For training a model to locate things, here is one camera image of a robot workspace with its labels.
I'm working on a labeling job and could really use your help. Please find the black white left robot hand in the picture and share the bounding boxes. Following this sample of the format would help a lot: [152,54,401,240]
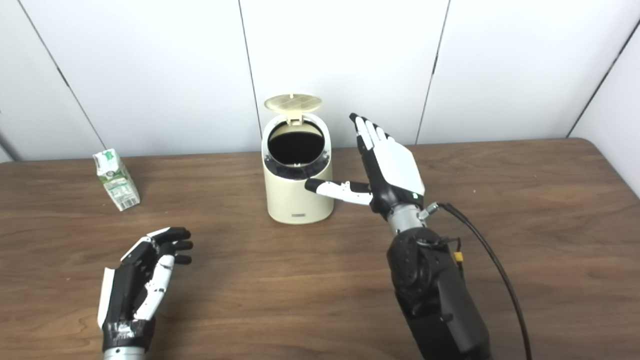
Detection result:
[96,226,194,351]

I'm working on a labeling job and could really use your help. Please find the cream-colored round bin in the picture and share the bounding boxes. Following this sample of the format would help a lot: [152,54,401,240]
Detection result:
[261,112,335,225]

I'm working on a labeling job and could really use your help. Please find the cream round bin lid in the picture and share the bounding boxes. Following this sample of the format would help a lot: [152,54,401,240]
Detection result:
[264,93,323,126]

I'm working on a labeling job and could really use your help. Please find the green white milk carton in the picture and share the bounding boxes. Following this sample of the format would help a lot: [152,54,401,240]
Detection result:
[92,148,141,212]

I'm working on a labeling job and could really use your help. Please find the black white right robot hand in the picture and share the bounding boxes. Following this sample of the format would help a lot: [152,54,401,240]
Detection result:
[304,113,426,221]

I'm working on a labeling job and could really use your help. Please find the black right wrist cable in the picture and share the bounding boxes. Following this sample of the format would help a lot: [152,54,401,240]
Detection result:
[425,202,534,360]

